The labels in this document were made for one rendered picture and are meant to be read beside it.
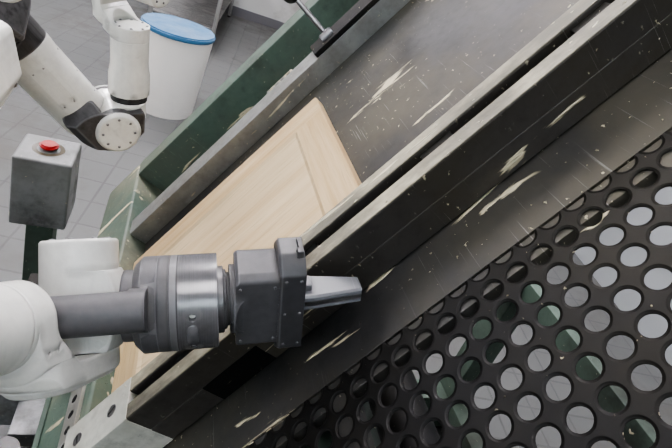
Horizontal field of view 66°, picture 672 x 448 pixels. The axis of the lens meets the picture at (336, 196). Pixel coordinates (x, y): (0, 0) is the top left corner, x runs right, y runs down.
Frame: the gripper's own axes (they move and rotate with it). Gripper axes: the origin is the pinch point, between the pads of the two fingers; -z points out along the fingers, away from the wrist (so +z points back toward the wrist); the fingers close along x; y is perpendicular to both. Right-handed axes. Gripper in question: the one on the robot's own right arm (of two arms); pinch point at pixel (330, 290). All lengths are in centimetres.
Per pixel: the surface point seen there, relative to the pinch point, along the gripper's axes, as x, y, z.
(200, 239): -19.5, 36.3, 13.6
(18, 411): -44, 25, 43
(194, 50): -70, 320, 21
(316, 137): 0.2, 35.3, -5.0
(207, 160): -15, 56, 12
